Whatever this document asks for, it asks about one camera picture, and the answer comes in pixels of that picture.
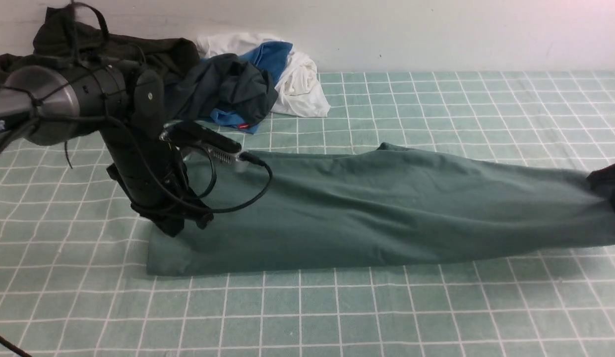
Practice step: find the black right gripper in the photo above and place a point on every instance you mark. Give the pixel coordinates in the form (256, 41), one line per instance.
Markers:
(604, 180)

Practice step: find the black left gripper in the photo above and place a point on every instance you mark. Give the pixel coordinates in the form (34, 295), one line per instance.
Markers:
(154, 178)

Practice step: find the green long-sleeve shirt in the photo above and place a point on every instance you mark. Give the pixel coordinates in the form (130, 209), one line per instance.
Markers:
(392, 206)

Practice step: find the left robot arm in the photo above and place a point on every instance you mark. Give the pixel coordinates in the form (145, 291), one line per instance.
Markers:
(122, 101)

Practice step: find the dark grey crumpled garment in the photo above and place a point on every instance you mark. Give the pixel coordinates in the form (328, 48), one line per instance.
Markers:
(224, 87)

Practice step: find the green checkered tablecloth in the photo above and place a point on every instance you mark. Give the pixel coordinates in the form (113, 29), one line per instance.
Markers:
(73, 282)

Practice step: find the dark olive crumpled garment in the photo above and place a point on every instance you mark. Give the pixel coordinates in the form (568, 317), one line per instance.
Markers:
(55, 38)

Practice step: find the blue crumpled garment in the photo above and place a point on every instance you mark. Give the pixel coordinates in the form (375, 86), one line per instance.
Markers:
(270, 57)

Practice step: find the white crumpled garment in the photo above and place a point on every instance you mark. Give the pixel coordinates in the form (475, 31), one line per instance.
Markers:
(300, 91)

